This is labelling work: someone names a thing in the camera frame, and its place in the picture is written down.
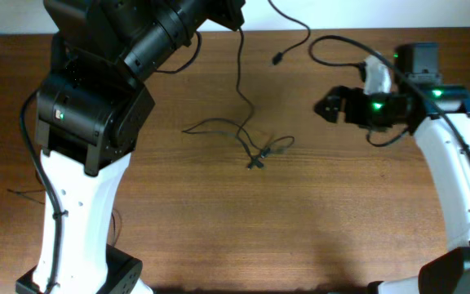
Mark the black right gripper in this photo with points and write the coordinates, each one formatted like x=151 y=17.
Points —
x=356 y=95

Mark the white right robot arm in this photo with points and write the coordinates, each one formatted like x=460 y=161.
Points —
x=410 y=91

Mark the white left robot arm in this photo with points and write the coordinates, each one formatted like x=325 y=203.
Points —
x=90 y=110

